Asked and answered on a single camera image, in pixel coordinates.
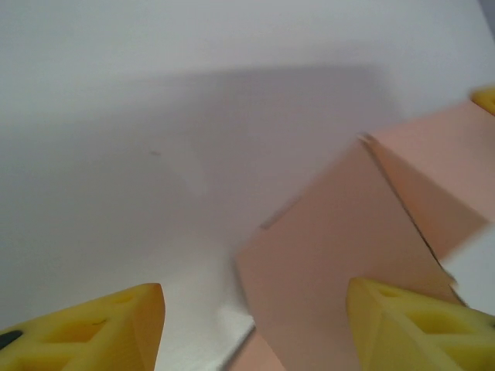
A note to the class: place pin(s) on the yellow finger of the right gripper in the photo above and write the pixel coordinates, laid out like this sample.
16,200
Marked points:
486,99

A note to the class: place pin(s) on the pink paper box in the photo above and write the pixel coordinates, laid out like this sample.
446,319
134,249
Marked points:
340,232

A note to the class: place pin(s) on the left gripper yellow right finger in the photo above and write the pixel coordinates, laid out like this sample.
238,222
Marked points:
417,336

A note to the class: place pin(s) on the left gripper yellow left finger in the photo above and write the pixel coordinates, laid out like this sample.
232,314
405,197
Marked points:
85,340

